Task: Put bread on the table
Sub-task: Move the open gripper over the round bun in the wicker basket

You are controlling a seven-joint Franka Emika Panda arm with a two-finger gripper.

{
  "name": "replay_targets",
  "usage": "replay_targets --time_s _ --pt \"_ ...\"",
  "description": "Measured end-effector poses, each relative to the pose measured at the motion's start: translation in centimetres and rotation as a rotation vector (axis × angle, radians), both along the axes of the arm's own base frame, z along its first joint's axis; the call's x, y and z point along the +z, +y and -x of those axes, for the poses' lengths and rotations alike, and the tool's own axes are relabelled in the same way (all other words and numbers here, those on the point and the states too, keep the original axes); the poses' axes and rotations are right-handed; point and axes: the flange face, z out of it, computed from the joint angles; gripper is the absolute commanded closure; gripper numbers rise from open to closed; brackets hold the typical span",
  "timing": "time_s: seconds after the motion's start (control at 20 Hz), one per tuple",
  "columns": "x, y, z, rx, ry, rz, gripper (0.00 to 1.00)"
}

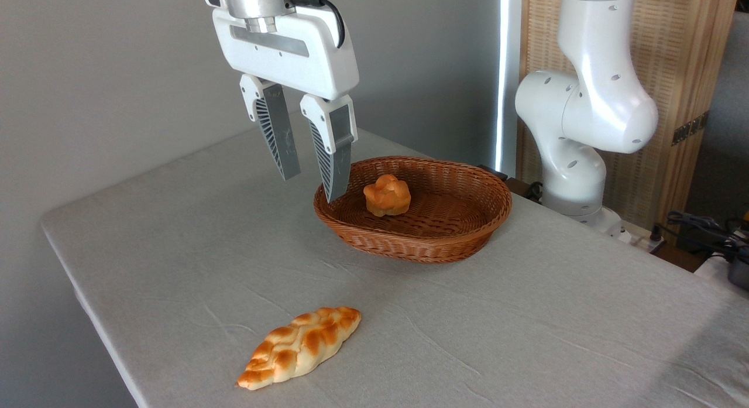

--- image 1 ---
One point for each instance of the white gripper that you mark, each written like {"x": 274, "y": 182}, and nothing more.
{"x": 304, "y": 57}

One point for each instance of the round flower-shaped bread bun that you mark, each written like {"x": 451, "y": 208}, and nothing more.
{"x": 386, "y": 197}

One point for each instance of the long braided bread loaf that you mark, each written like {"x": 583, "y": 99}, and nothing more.
{"x": 301, "y": 346}

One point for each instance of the brown wicker basket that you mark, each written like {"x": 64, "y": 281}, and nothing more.
{"x": 450, "y": 232}

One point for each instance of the black table clamp block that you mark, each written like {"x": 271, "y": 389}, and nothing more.
{"x": 518, "y": 187}

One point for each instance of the grey tablecloth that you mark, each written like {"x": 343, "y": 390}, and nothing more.
{"x": 468, "y": 338}

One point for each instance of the white power strip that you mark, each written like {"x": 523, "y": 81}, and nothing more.
{"x": 641, "y": 239}

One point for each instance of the brass screen hinge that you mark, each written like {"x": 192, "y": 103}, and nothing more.
{"x": 690, "y": 127}

